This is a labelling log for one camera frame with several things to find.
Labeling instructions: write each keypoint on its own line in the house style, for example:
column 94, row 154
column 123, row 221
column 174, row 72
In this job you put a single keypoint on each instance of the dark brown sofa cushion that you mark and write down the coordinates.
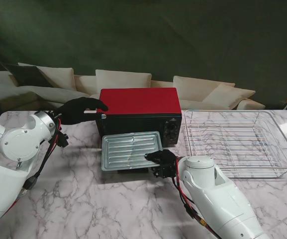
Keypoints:
column 26, row 76

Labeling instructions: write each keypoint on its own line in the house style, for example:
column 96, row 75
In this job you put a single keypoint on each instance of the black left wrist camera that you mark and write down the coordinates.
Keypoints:
column 63, row 140

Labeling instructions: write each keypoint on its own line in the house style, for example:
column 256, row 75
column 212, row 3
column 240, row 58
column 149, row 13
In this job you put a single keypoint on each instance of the red black toaster oven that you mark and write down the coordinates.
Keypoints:
column 138, row 99

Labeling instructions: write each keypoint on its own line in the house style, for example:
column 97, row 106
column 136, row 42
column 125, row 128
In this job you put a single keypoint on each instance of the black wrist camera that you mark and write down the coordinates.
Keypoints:
column 164, row 171
column 63, row 140

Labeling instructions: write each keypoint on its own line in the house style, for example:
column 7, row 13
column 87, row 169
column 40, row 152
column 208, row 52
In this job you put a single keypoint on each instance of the small beige sofa cushion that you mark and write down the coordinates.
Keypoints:
column 94, row 96

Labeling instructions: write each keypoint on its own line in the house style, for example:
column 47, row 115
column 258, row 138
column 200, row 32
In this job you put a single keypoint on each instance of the black oven knob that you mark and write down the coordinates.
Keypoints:
column 172, row 135
column 172, row 127

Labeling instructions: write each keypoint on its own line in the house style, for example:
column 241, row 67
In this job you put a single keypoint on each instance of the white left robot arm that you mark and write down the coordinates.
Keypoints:
column 14, row 149

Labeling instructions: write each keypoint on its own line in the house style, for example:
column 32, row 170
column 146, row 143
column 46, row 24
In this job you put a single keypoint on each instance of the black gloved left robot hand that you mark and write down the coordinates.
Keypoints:
column 73, row 112

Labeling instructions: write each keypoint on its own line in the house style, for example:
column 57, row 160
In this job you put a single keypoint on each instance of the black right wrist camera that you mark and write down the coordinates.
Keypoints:
column 164, row 171

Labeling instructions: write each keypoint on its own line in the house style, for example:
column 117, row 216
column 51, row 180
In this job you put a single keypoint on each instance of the beige sofa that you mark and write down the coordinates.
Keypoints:
column 163, row 83

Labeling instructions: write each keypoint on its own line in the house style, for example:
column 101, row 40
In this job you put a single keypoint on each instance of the ribbed metal baking tray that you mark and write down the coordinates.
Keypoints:
column 125, row 152

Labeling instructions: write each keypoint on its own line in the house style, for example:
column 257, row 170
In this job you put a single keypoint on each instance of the long beige sofa cushion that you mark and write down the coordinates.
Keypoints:
column 46, row 93

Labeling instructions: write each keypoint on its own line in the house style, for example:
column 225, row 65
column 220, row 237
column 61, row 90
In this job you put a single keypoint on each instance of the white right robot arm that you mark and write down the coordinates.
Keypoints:
column 208, row 194

